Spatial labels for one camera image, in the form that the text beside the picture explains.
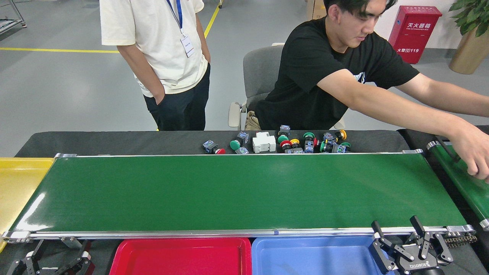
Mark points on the metal rack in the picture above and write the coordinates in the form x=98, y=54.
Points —
x=7, y=25

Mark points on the blue plastic tray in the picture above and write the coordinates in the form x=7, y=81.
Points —
x=305, y=259

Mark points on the red fire extinguisher box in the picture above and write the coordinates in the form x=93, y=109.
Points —
x=414, y=34

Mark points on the blue contact block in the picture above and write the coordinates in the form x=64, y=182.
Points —
x=242, y=151

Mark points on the long green conveyor belt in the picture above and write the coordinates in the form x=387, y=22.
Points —
x=229, y=191

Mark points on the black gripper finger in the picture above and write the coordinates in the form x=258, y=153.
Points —
x=23, y=267
x=78, y=265

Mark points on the red plastic tray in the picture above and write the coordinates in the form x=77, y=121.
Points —
x=183, y=259

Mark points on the brass plant pot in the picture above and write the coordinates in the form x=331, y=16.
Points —
x=470, y=53

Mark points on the white circuit breaker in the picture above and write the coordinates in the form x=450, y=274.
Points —
x=264, y=142

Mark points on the person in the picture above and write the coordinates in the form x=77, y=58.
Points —
x=153, y=38
x=305, y=76

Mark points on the person's left forearm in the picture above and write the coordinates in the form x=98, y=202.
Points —
x=203, y=38
x=466, y=101

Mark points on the yellow plastic tray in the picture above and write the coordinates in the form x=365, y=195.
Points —
x=19, y=183

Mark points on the black conveyor guide frame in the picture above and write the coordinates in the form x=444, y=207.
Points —
x=449, y=150

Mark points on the short green conveyor belt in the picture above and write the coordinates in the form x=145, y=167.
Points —
x=471, y=194

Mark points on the grey office chair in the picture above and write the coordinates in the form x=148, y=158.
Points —
x=261, y=72

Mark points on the cardboard box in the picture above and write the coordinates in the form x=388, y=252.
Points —
x=315, y=9

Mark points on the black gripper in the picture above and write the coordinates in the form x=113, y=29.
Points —
x=422, y=267

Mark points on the green potted plant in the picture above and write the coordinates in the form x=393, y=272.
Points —
x=471, y=15

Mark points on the person's right forearm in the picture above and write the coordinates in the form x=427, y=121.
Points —
x=389, y=107
x=141, y=72

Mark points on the person's right hand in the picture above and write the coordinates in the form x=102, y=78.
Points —
x=471, y=152

